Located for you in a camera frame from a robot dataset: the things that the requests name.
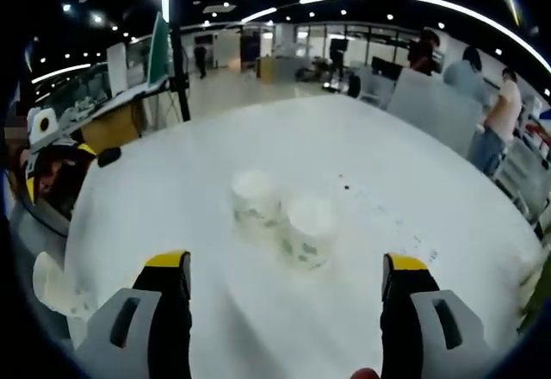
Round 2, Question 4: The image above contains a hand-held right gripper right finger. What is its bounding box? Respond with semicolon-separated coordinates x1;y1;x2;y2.
378;252;505;379

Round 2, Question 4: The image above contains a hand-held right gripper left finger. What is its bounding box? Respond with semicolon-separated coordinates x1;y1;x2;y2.
72;249;193;379

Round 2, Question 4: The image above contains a printed white paper cup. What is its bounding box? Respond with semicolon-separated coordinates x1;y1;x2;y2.
231;170;283;246
284;193;337;273
33;251;98;318

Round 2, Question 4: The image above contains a person's left hand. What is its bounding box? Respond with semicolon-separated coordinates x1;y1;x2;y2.
36;158;85;208

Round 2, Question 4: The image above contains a black computer mouse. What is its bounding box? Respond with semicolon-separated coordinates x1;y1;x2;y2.
96;146;123;169

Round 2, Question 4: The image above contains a grey office chair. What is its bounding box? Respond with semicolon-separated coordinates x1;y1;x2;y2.
9;193;73;251

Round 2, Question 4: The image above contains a wooden side desk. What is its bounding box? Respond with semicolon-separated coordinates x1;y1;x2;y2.
40;78;176;152

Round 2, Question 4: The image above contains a green standing board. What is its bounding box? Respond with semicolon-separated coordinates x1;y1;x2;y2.
145;9;174;86

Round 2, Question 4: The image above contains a black tripod stand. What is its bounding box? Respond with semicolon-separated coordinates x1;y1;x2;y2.
159;0;194;124

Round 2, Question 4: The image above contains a green potted plant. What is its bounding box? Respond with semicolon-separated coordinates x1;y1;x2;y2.
516;247;551;337

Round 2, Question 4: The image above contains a white table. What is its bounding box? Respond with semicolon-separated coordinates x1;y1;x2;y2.
63;94;544;379

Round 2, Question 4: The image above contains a ceiling air conditioner vent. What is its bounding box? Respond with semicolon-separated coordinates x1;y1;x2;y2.
201;3;238;15

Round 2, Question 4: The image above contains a pale grey chair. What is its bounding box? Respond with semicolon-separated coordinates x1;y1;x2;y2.
386;68;484;159

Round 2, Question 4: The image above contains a short ceiling strip light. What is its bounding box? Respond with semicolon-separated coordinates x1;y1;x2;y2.
239;6;279;24

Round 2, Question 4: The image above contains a black computer monitor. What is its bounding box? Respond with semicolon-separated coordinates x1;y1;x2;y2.
370;55;405;80

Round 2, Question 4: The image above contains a curved ceiling strip light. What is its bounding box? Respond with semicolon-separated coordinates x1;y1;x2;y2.
406;0;551;77

